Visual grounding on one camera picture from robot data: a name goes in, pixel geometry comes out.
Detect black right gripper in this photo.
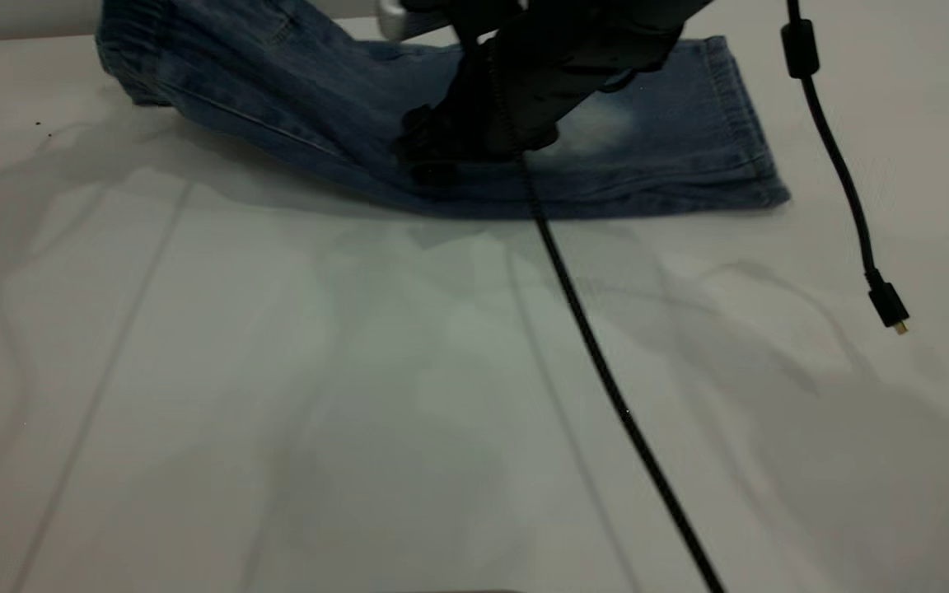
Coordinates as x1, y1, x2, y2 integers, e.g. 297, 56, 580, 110
392, 0, 716, 188

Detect blue denim shorts with print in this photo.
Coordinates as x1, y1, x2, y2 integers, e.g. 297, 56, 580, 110
96, 0, 792, 220

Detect silver round arm joint cap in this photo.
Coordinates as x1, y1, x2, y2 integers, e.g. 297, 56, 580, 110
376, 0, 411, 42

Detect thin black cable with plug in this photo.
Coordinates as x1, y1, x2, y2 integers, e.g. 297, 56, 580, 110
781, 0, 911, 335

